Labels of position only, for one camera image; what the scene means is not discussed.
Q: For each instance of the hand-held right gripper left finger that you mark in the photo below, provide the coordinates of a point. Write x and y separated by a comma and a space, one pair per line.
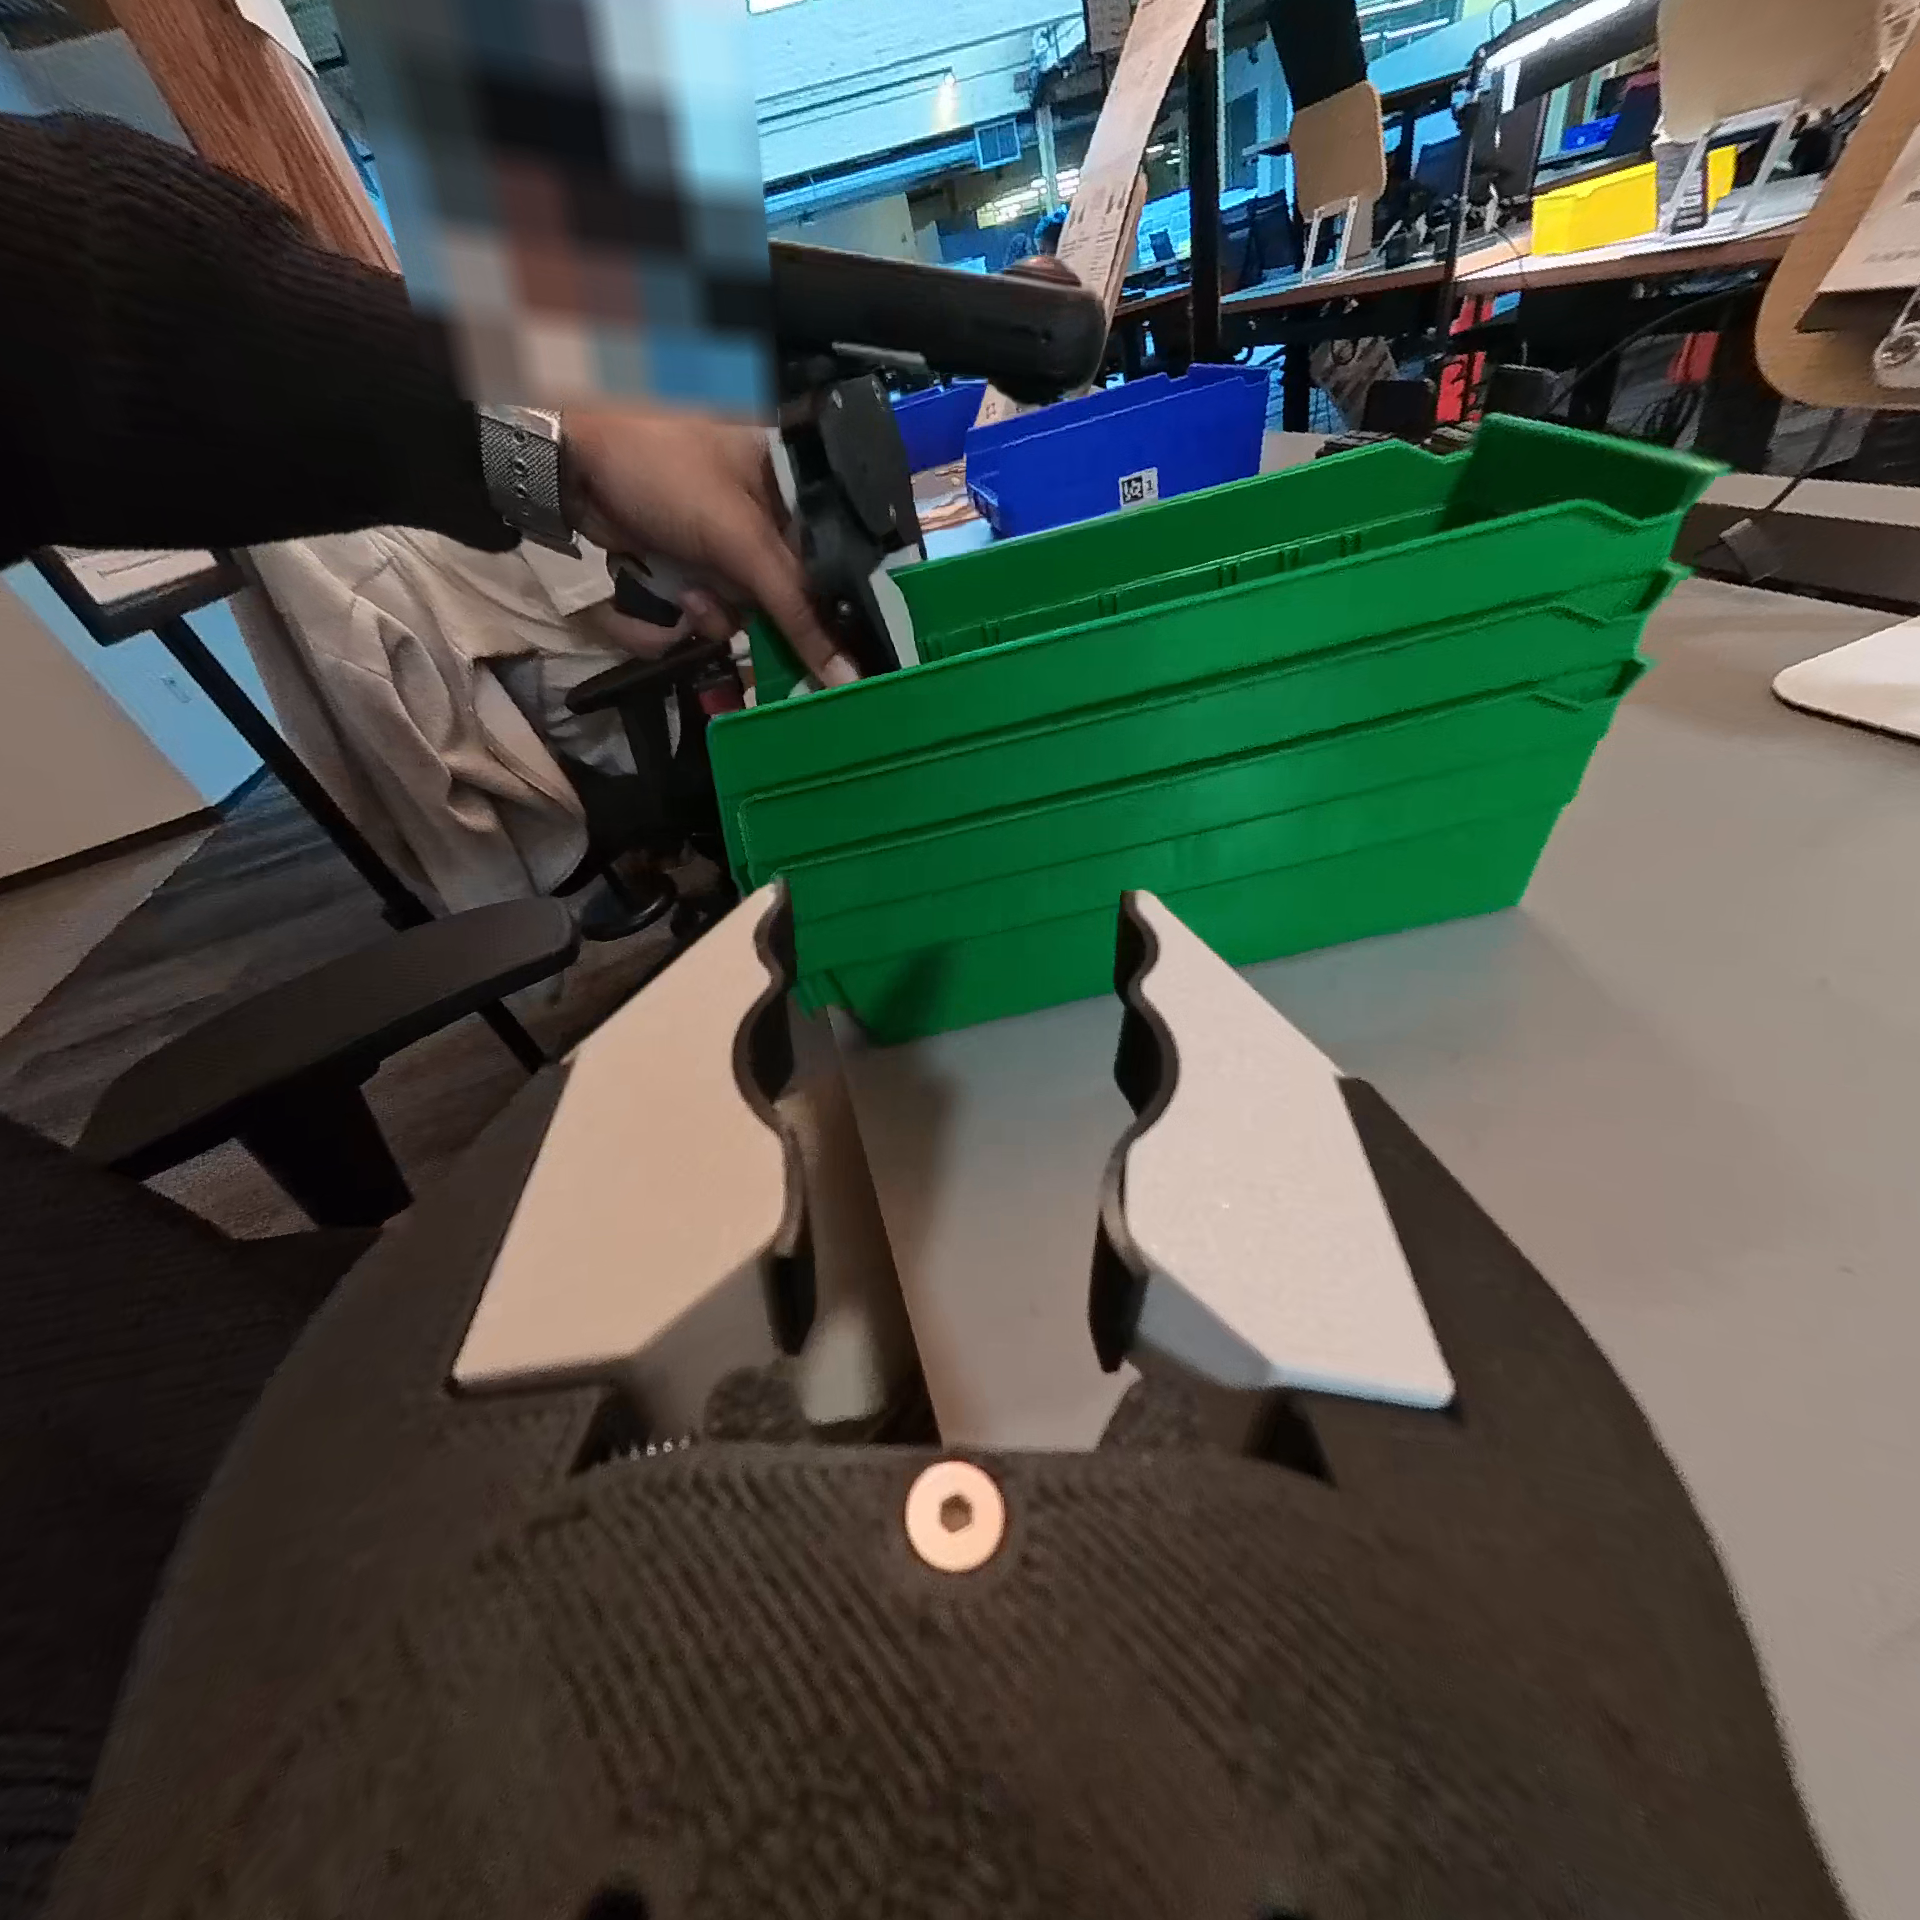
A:
646, 1200

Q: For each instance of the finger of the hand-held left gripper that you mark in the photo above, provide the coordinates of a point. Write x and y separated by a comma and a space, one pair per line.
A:
902, 622

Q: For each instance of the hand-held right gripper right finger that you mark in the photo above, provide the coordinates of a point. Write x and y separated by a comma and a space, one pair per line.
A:
1277, 1231

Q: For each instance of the person's left forearm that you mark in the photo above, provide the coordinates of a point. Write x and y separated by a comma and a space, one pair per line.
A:
224, 347

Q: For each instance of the person's left hand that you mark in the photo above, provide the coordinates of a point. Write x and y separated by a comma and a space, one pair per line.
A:
692, 494

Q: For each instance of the blue plastic bin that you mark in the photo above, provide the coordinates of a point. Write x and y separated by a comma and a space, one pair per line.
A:
930, 429

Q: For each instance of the blue bin with tag sticker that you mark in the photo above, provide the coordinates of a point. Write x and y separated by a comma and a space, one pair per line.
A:
1079, 451

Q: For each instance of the cardboard board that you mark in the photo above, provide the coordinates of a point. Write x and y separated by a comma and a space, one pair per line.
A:
1770, 60
1118, 166
1335, 150

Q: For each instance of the black stand pole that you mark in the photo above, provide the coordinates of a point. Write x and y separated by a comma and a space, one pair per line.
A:
1204, 224

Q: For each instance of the black office chair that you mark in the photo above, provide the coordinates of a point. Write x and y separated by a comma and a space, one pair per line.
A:
652, 781

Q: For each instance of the black chair armrest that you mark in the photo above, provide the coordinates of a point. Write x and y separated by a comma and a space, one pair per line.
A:
330, 1004

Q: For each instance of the silver wristwatch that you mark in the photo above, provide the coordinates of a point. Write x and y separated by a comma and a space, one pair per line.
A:
525, 475

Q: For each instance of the black charger device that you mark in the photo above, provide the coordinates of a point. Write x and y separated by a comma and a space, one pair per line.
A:
1396, 408
1516, 393

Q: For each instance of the person's black sweater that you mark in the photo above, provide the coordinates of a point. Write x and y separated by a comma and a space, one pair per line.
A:
119, 1425

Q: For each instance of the long wooden table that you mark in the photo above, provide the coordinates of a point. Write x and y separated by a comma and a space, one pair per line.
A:
1500, 270

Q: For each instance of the yellow plastic bin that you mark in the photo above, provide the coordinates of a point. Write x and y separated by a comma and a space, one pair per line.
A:
1589, 212

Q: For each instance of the white light panel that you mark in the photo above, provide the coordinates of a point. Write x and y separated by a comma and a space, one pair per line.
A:
1559, 31

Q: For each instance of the clear acrylic box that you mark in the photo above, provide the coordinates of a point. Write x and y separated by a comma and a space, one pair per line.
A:
1724, 181

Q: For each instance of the instruction sheet on stand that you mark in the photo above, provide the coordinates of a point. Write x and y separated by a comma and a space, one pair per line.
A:
1799, 359

